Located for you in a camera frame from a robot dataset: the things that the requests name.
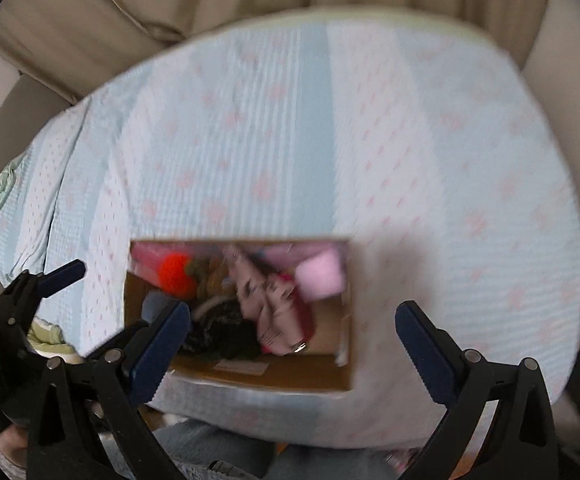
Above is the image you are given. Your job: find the person's left hand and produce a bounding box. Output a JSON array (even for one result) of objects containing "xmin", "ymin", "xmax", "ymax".
[{"xmin": 0, "ymin": 425, "xmax": 28, "ymax": 469}]

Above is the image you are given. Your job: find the black patterned sock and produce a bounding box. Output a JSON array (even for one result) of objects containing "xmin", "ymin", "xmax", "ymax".
[{"xmin": 179, "ymin": 297, "xmax": 262, "ymax": 360}]

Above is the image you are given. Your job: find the person's jeans leg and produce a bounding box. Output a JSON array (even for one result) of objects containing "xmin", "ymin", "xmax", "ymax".
[{"xmin": 154, "ymin": 419, "xmax": 397, "ymax": 479}]

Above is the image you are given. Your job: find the grey sock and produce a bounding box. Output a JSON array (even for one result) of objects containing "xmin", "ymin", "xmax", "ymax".
[{"xmin": 141, "ymin": 289, "xmax": 180, "ymax": 323}]

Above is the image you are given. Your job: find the brown teddy plush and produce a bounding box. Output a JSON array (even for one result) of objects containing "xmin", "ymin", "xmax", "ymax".
[{"xmin": 198, "ymin": 257, "xmax": 237, "ymax": 300}]

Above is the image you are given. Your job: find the blue pink patterned blanket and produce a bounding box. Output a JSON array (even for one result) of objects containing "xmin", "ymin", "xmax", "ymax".
[{"xmin": 0, "ymin": 27, "xmax": 580, "ymax": 448}]

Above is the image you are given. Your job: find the red strawberry plush toy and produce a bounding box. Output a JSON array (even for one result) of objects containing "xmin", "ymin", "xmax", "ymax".
[{"xmin": 157, "ymin": 252, "xmax": 199, "ymax": 301}]

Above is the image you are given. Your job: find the green bed sheet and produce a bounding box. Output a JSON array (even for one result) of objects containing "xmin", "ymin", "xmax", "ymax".
[{"xmin": 164, "ymin": 6, "xmax": 494, "ymax": 63}]

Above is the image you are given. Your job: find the cardboard box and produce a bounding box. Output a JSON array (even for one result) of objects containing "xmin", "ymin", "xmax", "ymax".
[{"xmin": 125, "ymin": 238, "xmax": 353, "ymax": 393}]

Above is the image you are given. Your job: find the pink cloth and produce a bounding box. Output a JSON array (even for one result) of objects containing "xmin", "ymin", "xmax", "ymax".
[{"xmin": 223, "ymin": 245, "xmax": 315, "ymax": 356}]

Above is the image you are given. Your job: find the pink fluffy plush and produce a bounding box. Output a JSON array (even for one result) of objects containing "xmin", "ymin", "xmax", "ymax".
[{"xmin": 294, "ymin": 248, "xmax": 346, "ymax": 302}]

